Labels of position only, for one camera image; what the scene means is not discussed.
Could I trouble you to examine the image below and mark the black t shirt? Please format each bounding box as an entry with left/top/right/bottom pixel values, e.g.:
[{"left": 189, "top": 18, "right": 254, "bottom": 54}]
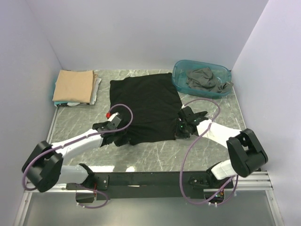
[{"left": 110, "top": 73, "right": 182, "bottom": 146}]

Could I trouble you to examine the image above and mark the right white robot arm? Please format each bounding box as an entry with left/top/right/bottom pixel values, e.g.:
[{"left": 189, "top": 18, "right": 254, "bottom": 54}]
[{"left": 176, "top": 106, "right": 269, "bottom": 188}]

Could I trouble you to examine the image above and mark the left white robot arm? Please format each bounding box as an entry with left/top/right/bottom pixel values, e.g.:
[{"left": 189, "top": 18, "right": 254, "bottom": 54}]
[{"left": 22, "top": 113, "right": 132, "bottom": 193}]

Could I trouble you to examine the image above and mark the teal transparent plastic bin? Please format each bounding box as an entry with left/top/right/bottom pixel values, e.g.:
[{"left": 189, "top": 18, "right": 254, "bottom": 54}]
[{"left": 172, "top": 60, "right": 232, "bottom": 99}]

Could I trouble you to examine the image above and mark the grey crumpled t shirt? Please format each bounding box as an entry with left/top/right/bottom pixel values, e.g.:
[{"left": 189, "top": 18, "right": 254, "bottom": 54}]
[{"left": 186, "top": 67, "right": 233, "bottom": 93}]

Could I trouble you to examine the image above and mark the black base crossbar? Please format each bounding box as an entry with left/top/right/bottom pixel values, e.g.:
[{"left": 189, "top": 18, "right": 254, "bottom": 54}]
[{"left": 83, "top": 171, "right": 227, "bottom": 199}]

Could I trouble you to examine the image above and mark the white folded t shirt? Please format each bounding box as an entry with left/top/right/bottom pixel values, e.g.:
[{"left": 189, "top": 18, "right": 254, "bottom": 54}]
[{"left": 66, "top": 77, "right": 102, "bottom": 106}]

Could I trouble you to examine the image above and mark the tan folded t shirt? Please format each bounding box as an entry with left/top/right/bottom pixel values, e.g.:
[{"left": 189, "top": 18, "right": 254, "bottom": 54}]
[{"left": 52, "top": 70, "right": 95, "bottom": 104}]

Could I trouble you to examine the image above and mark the teal folded t shirt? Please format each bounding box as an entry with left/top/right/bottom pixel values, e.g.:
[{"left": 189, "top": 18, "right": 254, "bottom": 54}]
[{"left": 50, "top": 80, "right": 71, "bottom": 108}]

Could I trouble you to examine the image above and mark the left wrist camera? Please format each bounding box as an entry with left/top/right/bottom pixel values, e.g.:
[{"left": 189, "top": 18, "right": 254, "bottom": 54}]
[{"left": 106, "top": 112, "right": 119, "bottom": 121}]

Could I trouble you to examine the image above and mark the aluminium frame rail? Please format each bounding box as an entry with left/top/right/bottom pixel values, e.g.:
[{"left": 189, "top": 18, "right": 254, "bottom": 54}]
[{"left": 11, "top": 103, "right": 283, "bottom": 226}]

